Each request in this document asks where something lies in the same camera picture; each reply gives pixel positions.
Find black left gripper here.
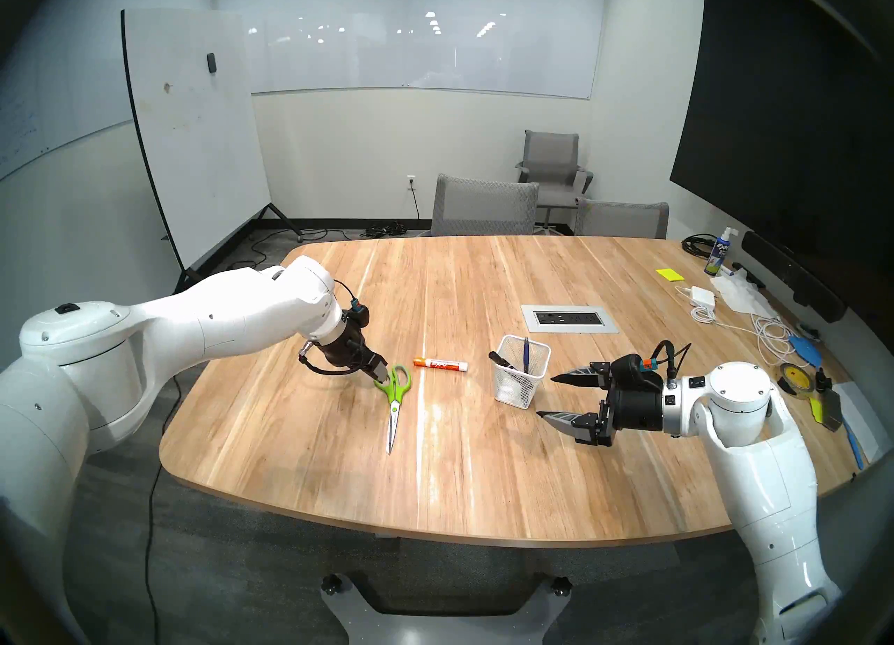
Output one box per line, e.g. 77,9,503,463
318,328,390,383

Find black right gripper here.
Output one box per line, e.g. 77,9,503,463
536,364,666,447

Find green handled scissors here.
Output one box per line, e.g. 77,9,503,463
374,364,413,456

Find white mesh pen holder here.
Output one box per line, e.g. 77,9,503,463
489,334,552,410

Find grey table outlet panel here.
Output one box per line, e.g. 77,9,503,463
520,304,620,334

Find grey mesh office chair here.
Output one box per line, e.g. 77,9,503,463
574,198,670,240
430,174,541,237

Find crumpled white tissue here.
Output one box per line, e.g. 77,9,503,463
711,275,779,320

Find Expo cleaner spray bottle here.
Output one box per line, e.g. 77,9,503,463
704,226,733,276

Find blue flat object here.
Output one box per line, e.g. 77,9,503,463
788,333,825,365

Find black video sound bar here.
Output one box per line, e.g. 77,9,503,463
740,230,848,323

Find grey office chair with armrests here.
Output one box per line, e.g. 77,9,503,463
515,130,594,232

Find rolling whiteboard on stand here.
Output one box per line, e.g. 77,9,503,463
120,8,305,295

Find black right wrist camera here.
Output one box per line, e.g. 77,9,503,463
609,354,661,391

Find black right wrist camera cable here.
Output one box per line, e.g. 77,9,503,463
653,340,692,380

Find long black floor cable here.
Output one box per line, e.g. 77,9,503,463
248,228,329,267

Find white charger cable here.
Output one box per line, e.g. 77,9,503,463
674,286,797,366

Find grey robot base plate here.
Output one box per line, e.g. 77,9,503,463
320,570,573,645

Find thin black floor cable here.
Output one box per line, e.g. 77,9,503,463
142,466,163,641

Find large wall glass board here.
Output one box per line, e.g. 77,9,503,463
210,0,608,101

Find large black wall screen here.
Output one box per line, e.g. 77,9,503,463
669,0,894,323

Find side wall glass board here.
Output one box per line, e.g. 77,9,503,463
0,22,133,180

